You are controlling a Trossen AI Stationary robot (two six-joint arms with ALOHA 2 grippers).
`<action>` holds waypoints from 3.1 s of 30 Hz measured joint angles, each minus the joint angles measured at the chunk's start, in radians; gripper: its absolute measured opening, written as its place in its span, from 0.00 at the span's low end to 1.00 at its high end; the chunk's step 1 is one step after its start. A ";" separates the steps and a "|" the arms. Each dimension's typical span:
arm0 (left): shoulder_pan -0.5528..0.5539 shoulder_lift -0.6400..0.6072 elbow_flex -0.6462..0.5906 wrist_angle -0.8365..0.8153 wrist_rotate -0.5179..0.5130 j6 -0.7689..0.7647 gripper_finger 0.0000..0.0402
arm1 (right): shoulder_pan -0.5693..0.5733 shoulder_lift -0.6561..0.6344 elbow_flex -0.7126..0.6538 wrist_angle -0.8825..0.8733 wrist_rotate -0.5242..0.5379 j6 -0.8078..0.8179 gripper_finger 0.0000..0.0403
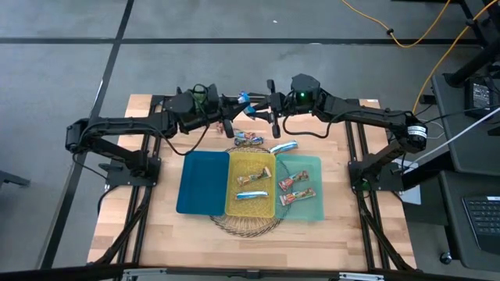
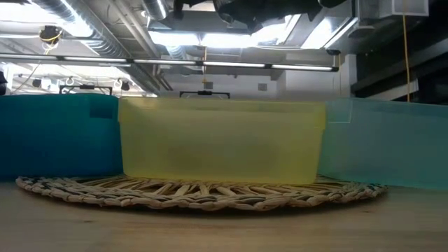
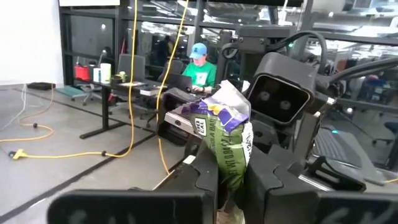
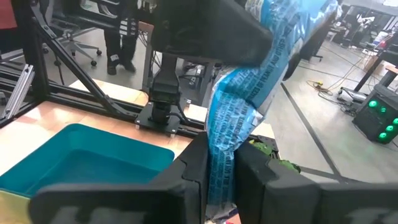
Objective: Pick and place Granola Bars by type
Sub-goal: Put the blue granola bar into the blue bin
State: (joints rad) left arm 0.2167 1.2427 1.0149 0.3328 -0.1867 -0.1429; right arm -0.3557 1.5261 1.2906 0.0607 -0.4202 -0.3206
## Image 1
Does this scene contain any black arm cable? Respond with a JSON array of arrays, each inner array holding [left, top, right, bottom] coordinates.
[[281, 111, 415, 140], [158, 123, 212, 157]]

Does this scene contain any yellow plastic tray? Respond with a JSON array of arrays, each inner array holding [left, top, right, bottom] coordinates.
[[225, 151, 277, 219]]

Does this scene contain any dark furniture leg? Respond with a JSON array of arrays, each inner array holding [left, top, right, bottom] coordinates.
[[0, 169, 31, 189]]

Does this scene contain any round woven wicker mat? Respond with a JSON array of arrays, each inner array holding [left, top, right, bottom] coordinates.
[[209, 144, 292, 238]]

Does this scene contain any snack bar pile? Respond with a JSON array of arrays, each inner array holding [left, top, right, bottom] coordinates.
[[233, 131, 265, 147]]

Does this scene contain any black stand leg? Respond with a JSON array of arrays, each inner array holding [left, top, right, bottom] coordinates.
[[445, 0, 500, 89]]

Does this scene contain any white cable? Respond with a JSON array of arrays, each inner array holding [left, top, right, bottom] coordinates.
[[405, 116, 500, 167]]

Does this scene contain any black keyboard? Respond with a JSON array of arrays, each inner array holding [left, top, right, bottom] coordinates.
[[462, 194, 500, 255]]

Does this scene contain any black desk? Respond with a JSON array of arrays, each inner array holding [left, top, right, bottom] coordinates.
[[431, 72, 500, 176], [437, 169, 500, 274]]

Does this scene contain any translucent green plastic tray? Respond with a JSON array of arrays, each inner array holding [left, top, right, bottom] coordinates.
[[274, 153, 326, 222]]

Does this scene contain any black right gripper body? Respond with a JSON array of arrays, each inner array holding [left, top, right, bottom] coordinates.
[[266, 79, 289, 140]]

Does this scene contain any yellow extension cable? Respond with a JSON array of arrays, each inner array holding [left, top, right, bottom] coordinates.
[[341, 0, 452, 49], [412, 0, 500, 115]]

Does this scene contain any black aluminium table frame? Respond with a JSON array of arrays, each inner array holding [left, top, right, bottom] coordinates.
[[0, 93, 500, 281]]

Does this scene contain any red Chewy granola bar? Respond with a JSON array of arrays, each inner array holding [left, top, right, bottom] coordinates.
[[278, 187, 317, 207], [277, 169, 311, 192], [236, 90, 259, 119]]

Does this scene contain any blue plastic tray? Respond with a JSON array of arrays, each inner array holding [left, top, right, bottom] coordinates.
[[175, 151, 230, 217]]

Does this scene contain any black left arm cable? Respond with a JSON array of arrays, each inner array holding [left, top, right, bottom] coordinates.
[[158, 123, 212, 157]]

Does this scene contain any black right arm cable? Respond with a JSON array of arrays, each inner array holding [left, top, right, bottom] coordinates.
[[281, 111, 415, 140]]

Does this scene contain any black power adapter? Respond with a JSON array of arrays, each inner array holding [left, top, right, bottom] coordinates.
[[463, 76, 499, 120]]

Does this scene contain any orange Chewy granola bar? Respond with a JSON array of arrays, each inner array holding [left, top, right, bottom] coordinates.
[[236, 166, 273, 187]]

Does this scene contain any blue white granola bar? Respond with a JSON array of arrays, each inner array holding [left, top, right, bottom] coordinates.
[[268, 140, 299, 155], [234, 190, 270, 201]]

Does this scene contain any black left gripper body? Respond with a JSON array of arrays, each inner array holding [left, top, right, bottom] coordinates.
[[206, 83, 238, 137]]

